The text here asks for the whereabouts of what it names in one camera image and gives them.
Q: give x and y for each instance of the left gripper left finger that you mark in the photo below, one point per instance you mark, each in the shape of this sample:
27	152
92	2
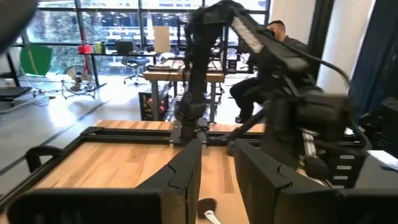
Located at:
183	180

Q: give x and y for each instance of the cardboard sheet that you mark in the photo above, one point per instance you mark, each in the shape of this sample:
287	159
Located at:
161	39

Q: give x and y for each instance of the red box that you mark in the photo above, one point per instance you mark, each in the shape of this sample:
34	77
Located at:
84	49

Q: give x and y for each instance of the large glass window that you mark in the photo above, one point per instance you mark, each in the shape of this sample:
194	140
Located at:
56	28

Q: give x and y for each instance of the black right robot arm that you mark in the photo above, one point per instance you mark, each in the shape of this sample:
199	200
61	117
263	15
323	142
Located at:
199	62

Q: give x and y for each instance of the black table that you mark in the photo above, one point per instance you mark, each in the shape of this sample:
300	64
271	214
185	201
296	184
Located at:
94	70

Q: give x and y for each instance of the green board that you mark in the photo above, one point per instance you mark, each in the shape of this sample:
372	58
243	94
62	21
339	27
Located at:
35	59

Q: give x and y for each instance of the white paper sheet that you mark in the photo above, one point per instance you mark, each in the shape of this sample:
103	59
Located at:
384	158

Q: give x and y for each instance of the fan-head makeup brush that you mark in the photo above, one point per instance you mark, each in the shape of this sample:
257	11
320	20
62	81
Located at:
206	207

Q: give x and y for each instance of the blue office chair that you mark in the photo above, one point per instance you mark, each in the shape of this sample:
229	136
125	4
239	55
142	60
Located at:
136	62

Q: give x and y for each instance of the person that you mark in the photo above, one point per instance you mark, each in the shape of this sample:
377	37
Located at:
248	93

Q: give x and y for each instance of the dark blue curtain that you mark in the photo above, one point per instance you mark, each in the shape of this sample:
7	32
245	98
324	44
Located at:
373	46

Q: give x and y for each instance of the black computer with red lights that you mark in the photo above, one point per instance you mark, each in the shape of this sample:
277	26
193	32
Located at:
146	105

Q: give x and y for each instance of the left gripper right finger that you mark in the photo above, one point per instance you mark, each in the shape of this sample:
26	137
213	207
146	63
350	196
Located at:
264	193

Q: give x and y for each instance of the wooden workbench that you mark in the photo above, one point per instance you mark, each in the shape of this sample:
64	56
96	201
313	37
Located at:
168	75

